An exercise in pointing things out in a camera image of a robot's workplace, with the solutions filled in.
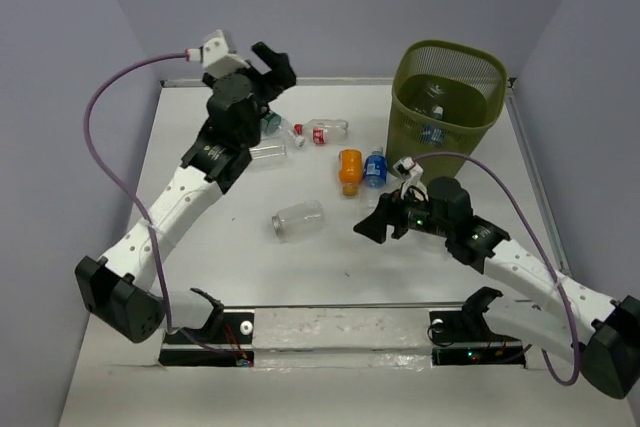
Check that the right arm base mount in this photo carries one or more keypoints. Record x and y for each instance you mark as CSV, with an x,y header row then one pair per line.
x,y
461,337

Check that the clear wide jar bottle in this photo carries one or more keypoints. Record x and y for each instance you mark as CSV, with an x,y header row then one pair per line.
x,y
268,155

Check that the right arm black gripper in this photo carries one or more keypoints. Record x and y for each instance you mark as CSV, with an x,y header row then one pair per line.
x,y
388,211

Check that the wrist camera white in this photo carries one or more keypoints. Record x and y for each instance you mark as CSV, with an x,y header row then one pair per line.
x,y
218,55
410,173

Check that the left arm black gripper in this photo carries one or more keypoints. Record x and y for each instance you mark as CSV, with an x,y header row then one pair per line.
x,y
281,82

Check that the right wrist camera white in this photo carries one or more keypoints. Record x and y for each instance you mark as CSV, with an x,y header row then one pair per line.
x,y
410,173

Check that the blue label bottle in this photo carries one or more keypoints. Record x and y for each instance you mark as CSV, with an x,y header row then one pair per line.
x,y
375,169

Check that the clear jar with residue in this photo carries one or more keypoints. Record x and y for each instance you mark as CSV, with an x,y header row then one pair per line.
x,y
298,222

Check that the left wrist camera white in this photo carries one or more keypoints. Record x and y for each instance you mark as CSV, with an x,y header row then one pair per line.
x,y
218,55

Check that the metal rail table edge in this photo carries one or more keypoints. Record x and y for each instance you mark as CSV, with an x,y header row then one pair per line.
x,y
535,178

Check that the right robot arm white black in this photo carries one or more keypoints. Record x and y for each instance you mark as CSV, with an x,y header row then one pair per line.
x,y
566,319

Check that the orange juice bottle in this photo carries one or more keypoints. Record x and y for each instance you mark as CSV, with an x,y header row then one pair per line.
x,y
350,171

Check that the green mesh waste bin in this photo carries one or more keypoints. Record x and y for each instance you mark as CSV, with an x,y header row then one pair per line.
x,y
474,84

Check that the green label water bottle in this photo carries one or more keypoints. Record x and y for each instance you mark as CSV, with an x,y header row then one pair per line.
x,y
273,124

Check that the red label clear bottle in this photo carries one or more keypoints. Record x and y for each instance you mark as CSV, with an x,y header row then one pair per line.
x,y
324,131

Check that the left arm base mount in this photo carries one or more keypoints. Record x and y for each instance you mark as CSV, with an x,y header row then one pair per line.
x,y
225,340

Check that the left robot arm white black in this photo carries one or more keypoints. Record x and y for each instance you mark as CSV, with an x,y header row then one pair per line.
x,y
126,287

